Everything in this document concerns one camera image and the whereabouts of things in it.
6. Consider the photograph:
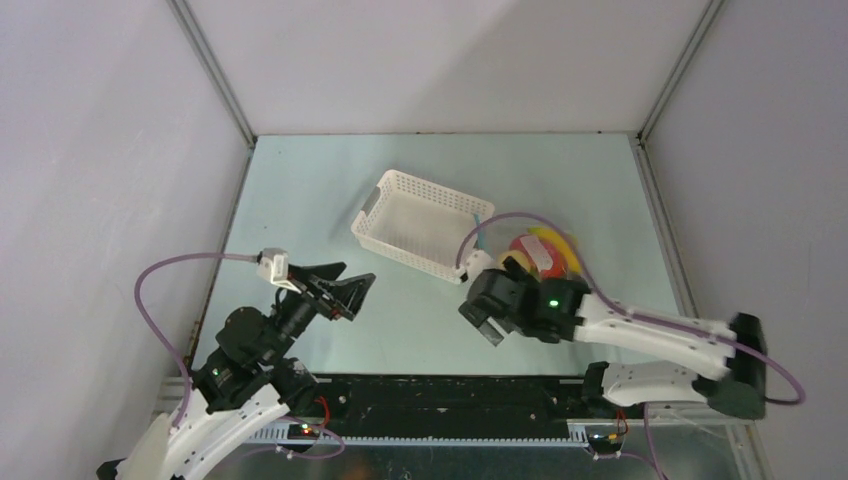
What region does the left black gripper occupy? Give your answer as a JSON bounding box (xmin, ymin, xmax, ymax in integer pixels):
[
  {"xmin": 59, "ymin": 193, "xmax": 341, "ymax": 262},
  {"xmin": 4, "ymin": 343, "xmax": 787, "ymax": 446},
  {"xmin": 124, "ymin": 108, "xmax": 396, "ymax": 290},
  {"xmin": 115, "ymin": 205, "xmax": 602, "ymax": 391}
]
[{"xmin": 263, "ymin": 261, "xmax": 375, "ymax": 365}]

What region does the yellow toy lemon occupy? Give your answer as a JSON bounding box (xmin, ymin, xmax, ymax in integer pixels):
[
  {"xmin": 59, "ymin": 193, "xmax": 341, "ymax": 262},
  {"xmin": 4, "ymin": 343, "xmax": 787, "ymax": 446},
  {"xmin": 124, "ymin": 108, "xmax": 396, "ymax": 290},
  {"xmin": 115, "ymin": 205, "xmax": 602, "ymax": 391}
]
[{"xmin": 497, "ymin": 250, "xmax": 534, "ymax": 274}]

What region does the large red toy apple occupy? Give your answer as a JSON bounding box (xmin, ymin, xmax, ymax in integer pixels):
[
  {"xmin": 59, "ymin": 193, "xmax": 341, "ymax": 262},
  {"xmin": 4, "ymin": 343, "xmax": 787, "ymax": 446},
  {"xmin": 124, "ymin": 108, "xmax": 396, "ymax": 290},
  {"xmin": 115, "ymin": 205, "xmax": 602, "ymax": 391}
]
[{"xmin": 509, "ymin": 234, "xmax": 567, "ymax": 280}]

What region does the clear zip top bag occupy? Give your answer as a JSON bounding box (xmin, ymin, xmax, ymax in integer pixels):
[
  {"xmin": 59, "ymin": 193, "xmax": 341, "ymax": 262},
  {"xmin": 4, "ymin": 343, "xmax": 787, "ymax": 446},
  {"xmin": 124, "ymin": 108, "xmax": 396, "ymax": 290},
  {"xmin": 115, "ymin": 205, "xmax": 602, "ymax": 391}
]
[{"xmin": 495, "ymin": 227, "xmax": 581, "ymax": 280}]

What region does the yellow toy banana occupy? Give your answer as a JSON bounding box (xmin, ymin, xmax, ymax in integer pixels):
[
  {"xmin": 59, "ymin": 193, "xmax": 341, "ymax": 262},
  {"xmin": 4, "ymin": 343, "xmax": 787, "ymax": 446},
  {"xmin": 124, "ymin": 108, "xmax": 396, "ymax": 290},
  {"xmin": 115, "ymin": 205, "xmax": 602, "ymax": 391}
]
[{"xmin": 528, "ymin": 227, "xmax": 583, "ymax": 275}]

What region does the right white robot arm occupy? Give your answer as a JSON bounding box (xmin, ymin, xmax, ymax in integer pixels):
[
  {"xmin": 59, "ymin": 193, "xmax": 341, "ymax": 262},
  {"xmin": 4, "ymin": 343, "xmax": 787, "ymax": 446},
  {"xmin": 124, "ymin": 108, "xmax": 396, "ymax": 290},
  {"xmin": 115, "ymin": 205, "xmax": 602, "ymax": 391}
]
[{"xmin": 458, "ymin": 258, "xmax": 767, "ymax": 420}]

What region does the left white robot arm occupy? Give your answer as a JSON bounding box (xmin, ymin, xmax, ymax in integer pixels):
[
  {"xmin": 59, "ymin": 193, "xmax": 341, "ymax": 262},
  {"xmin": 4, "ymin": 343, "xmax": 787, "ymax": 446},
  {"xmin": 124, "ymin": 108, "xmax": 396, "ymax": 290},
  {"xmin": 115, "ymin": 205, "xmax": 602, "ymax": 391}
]
[{"xmin": 96, "ymin": 249, "xmax": 376, "ymax": 479}]

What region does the white perforated plastic basket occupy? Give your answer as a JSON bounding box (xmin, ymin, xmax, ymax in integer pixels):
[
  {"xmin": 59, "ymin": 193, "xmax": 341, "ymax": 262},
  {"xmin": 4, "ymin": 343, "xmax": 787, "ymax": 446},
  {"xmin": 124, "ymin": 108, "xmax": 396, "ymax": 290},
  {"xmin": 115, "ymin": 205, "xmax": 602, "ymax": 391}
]
[{"xmin": 351, "ymin": 169, "xmax": 495, "ymax": 284}]

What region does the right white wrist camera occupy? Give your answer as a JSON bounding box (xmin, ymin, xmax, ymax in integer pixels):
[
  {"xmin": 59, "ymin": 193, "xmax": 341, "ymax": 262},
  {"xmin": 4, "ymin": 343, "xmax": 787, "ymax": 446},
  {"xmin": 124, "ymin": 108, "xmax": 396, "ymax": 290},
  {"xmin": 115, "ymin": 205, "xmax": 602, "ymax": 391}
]
[{"xmin": 456, "ymin": 249, "xmax": 496, "ymax": 283}]

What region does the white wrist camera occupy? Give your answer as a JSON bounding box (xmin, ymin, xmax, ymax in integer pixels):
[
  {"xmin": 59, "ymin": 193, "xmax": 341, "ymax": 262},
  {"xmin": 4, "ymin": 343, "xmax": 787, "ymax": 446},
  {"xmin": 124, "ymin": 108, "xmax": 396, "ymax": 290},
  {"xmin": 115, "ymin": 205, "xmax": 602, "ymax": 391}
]
[
  {"xmin": 257, "ymin": 248, "xmax": 294, "ymax": 290},
  {"xmin": 456, "ymin": 249, "xmax": 496, "ymax": 283}
]

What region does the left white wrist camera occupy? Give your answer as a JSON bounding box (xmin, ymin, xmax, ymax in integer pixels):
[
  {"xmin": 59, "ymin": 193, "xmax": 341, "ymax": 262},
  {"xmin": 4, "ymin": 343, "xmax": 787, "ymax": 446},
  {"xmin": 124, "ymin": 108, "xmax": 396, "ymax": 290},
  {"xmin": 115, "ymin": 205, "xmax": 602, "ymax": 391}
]
[{"xmin": 257, "ymin": 248, "xmax": 294, "ymax": 290}]

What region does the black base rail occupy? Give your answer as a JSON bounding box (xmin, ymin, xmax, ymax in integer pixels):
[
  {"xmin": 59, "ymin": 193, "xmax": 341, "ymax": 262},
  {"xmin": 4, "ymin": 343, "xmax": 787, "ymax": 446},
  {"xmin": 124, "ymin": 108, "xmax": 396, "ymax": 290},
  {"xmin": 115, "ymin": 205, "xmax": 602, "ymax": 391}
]
[{"xmin": 292, "ymin": 374, "xmax": 618, "ymax": 439}]

